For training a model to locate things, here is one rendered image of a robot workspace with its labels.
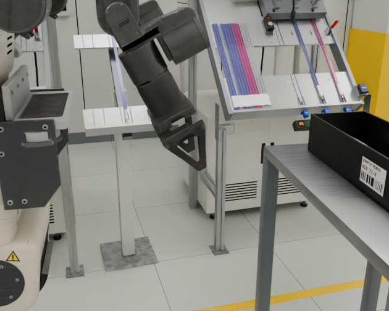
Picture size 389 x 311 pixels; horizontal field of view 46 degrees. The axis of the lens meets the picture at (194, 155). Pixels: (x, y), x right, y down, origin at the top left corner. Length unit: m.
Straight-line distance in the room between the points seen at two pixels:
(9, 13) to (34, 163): 0.29
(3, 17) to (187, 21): 0.24
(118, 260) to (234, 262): 0.57
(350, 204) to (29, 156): 0.68
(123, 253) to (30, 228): 1.38
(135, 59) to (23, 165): 0.29
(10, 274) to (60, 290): 1.24
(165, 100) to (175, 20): 0.11
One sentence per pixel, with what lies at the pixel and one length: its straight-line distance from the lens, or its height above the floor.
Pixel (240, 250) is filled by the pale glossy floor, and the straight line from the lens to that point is 2.39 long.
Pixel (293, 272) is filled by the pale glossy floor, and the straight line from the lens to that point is 2.26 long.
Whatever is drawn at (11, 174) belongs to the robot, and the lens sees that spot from 0.85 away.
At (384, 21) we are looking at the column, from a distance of 4.25.
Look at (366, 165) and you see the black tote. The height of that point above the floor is 0.87.
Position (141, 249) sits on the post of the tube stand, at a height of 0.01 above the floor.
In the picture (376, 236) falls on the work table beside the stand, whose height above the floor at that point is 0.80.
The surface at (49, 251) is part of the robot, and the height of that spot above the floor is 0.70.
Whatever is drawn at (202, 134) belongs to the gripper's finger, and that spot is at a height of 1.05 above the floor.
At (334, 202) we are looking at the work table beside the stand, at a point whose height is 0.80.
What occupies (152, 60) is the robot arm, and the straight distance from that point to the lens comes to 0.67.
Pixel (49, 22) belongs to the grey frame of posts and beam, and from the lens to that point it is 2.40.
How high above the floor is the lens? 1.25
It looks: 20 degrees down
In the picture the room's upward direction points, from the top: straight up
